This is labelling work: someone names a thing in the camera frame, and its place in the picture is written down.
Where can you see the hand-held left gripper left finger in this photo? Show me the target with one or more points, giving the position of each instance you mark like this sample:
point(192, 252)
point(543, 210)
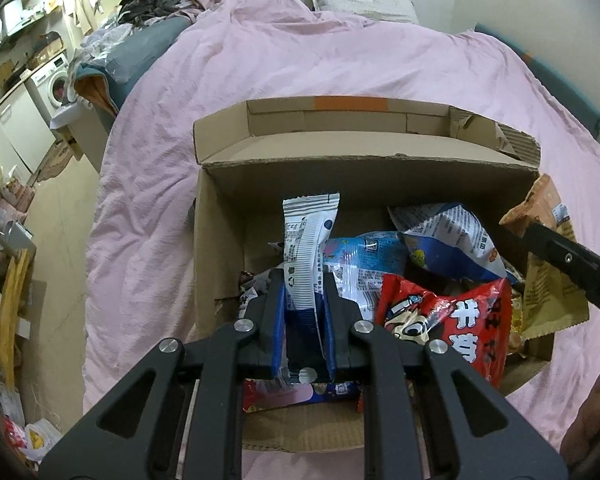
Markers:
point(279, 325)

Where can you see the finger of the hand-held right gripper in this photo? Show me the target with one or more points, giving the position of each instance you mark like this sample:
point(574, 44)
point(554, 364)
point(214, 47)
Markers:
point(565, 259)

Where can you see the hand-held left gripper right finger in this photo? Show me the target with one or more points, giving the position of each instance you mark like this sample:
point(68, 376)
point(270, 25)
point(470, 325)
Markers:
point(330, 330)

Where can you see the tan striped snack packet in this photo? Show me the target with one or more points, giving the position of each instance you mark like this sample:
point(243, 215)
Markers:
point(550, 305)

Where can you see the dark blue snack packet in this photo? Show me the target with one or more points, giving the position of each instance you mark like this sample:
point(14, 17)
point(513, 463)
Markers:
point(337, 391)

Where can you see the white red-trimmed snack bag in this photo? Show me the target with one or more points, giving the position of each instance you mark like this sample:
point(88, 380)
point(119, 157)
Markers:
point(270, 395)

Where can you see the yellow orange snack bag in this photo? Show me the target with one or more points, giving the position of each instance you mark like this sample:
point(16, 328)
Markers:
point(516, 310)

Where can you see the light blue snack bag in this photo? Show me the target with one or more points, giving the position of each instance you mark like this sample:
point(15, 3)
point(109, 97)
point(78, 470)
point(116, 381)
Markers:
point(360, 260)

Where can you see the small white blue packet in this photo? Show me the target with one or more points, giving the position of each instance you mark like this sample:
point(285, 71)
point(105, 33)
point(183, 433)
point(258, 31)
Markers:
point(305, 240)

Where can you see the blue silver chip bag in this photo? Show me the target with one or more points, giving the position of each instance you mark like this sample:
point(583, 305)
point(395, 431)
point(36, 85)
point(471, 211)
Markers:
point(450, 240)

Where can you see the red snack bag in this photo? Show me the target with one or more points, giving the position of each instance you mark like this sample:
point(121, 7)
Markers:
point(450, 320)

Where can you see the brown cardboard box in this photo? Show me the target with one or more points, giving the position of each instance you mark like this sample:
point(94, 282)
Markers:
point(330, 180)

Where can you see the person's right forearm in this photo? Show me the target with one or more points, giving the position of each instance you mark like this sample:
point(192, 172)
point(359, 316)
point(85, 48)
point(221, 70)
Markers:
point(592, 410)

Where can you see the white plastic bag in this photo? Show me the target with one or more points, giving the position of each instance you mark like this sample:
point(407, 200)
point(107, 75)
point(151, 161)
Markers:
point(35, 440)

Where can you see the wooden rack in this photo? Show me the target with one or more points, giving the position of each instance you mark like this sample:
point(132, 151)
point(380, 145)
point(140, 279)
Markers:
point(7, 300)

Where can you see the pink blanket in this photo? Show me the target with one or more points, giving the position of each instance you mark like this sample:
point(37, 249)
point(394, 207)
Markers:
point(330, 55)

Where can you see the brown floor mat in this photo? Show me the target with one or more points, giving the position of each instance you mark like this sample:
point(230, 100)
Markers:
point(55, 162)

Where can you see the grey blue cushion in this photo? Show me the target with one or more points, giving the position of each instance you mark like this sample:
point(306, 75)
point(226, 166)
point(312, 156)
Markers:
point(130, 55)

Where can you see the grey pillow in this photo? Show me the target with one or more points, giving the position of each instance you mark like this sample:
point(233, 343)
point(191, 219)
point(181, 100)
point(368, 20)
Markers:
point(362, 4)

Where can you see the white kitchen cabinets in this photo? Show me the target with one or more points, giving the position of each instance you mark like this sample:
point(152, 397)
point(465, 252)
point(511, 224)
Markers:
point(15, 125)

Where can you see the white washing machine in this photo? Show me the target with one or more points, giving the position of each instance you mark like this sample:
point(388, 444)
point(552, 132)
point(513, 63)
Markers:
point(52, 82)

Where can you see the cardboard box on counter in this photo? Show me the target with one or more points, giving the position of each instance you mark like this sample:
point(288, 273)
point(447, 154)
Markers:
point(30, 57)

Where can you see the hanging beige towel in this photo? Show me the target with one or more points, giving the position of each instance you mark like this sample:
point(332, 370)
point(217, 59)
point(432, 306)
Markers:
point(82, 10)

